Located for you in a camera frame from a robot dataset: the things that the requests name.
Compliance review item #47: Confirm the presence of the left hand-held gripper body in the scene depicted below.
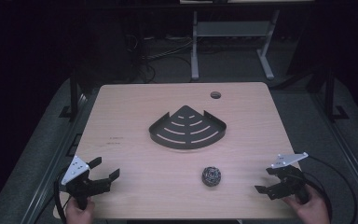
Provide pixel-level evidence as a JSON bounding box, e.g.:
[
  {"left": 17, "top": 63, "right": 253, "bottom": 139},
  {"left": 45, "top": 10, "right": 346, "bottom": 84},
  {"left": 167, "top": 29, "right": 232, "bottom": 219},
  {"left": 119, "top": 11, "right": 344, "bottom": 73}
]
[{"left": 61, "top": 154, "right": 103, "bottom": 210}]

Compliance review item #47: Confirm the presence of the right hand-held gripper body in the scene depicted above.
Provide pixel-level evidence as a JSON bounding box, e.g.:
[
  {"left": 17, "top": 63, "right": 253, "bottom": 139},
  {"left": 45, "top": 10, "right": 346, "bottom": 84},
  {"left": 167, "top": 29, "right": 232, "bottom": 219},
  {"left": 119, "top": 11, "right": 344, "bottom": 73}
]
[{"left": 270, "top": 151, "right": 310, "bottom": 205}]

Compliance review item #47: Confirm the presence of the steel wool ball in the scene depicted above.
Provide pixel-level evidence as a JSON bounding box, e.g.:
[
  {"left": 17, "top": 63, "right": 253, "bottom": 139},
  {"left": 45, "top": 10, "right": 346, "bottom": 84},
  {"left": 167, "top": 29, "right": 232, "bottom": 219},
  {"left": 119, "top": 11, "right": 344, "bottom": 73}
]
[{"left": 201, "top": 166, "right": 223, "bottom": 188}]

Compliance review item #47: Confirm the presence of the black metal corner shelf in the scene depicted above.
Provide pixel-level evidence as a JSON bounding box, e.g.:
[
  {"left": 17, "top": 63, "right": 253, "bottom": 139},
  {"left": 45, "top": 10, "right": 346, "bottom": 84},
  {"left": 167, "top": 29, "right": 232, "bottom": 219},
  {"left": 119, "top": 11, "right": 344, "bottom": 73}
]
[{"left": 148, "top": 105, "right": 227, "bottom": 150}]

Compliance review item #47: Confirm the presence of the person's left hand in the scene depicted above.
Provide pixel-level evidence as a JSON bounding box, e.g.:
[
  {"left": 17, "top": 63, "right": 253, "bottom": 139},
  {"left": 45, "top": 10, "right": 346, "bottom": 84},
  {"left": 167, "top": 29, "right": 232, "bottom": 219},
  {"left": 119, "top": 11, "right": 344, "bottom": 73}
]
[{"left": 65, "top": 198, "right": 96, "bottom": 224}]

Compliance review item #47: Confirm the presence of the person's right hand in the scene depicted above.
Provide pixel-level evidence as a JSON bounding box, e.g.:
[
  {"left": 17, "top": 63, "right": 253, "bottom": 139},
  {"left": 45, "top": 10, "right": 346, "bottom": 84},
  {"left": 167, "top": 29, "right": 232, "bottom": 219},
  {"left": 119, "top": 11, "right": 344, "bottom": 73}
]
[{"left": 283, "top": 186, "right": 332, "bottom": 224}]

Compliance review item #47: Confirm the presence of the grey metal stand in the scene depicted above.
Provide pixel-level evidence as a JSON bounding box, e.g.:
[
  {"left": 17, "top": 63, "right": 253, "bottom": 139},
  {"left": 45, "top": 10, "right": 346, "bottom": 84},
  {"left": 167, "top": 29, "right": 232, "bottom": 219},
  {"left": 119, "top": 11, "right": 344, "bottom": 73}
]
[{"left": 190, "top": 9, "right": 281, "bottom": 81}]

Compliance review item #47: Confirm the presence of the aluminium frame rail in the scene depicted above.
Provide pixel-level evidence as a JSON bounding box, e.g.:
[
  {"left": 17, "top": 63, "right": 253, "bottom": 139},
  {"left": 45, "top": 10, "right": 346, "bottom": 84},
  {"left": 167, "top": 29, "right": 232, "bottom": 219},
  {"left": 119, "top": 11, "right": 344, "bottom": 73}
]
[
  {"left": 310, "top": 92, "right": 358, "bottom": 217},
  {"left": 21, "top": 92, "right": 98, "bottom": 224}
]

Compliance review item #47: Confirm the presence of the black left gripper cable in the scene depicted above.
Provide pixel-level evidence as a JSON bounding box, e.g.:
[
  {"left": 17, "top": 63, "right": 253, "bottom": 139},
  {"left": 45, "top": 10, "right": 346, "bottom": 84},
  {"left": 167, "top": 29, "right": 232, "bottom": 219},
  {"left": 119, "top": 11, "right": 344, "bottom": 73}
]
[{"left": 52, "top": 167, "right": 73, "bottom": 224}]

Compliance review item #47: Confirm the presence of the short black right gripper cable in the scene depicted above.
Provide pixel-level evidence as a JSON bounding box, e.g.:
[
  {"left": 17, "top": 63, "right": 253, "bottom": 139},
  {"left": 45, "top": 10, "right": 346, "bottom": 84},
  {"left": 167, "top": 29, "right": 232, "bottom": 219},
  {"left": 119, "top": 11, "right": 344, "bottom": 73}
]
[{"left": 301, "top": 171, "right": 334, "bottom": 222}]

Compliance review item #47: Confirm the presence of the long black right gripper cable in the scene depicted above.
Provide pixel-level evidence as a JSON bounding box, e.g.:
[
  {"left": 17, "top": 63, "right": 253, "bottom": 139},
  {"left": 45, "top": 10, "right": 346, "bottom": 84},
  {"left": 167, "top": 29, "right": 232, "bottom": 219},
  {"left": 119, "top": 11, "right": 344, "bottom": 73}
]
[{"left": 294, "top": 151, "right": 358, "bottom": 224}]

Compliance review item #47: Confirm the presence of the black metal post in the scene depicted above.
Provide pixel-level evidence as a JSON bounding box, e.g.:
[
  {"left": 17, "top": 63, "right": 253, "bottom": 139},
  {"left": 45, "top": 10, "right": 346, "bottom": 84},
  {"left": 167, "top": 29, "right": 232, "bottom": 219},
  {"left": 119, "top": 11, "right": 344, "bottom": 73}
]
[
  {"left": 324, "top": 68, "right": 350, "bottom": 123},
  {"left": 58, "top": 68, "right": 84, "bottom": 121}
]

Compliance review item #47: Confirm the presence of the bundle of floor cables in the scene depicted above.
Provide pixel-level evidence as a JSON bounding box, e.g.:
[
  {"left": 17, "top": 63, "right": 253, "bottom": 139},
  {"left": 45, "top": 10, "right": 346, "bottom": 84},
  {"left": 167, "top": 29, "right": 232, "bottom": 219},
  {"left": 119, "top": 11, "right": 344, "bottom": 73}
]
[{"left": 126, "top": 33, "right": 198, "bottom": 84}]

